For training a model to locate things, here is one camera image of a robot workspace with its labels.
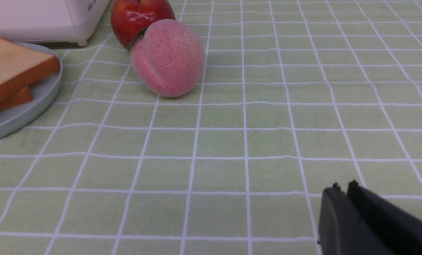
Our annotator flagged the red apple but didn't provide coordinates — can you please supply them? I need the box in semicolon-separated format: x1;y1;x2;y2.
110;0;176;51

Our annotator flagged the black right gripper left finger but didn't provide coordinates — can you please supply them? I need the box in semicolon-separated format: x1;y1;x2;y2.
318;183;394;255

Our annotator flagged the toast slice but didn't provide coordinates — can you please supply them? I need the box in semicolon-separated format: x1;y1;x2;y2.
0;38;59;103
0;87;33;111

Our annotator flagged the light blue round plate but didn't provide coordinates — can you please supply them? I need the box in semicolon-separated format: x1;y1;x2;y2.
0;42;63;139

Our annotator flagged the green checkered tablecloth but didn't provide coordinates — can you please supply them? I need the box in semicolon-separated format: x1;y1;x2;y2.
0;0;422;255

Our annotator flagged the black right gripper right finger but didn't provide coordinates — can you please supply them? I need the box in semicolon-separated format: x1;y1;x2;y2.
347;180;422;255

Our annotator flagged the pink peach with leaf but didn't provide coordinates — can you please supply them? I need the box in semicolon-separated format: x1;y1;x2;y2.
130;19;206;97

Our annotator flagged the white two-slot toaster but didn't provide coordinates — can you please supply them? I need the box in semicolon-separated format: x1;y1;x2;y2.
0;0;109;46

